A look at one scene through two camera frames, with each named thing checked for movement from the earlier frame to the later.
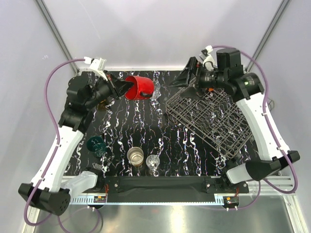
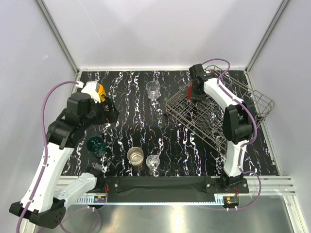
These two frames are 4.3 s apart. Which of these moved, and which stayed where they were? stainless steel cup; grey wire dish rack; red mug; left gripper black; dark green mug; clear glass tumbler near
Moved: red mug; left gripper black
Stayed: grey wire dish rack; clear glass tumbler near; dark green mug; stainless steel cup
